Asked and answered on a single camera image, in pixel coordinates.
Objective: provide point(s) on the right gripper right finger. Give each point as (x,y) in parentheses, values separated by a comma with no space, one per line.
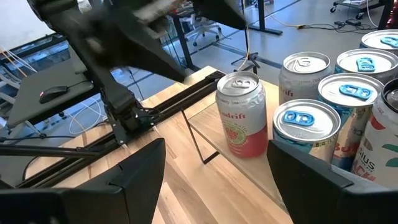
(335,202)

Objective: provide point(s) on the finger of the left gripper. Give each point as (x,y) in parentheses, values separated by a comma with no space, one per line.
(146,62)
(220,12)

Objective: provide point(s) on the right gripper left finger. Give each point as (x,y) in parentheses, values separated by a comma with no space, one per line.
(77,205)

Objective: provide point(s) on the slim silver Celsius can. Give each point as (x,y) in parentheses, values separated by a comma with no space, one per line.
(376,149)

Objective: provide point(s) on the slim silver can blue tab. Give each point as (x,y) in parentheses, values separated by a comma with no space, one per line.
(306,119)
(351,90)
(367,63)

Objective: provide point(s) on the silver orange can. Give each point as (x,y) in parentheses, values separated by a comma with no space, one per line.
(298,84)
(242,124)

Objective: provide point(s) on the slim blue striped can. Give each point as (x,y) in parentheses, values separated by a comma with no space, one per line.
(384,40)

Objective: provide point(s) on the white office chair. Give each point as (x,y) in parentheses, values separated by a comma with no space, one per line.
(205,29)

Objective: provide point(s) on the black tripod stand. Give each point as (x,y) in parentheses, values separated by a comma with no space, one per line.
(253,59)

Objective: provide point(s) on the grey side table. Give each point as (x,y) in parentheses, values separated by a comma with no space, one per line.
(62,74)

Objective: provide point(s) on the black diagonal beam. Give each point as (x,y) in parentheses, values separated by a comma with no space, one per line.
(46,151)

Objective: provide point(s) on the black computer mouse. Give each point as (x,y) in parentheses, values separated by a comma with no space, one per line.
(53,93)

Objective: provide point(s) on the black wheeled cart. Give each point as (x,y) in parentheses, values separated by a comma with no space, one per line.
(357,4)

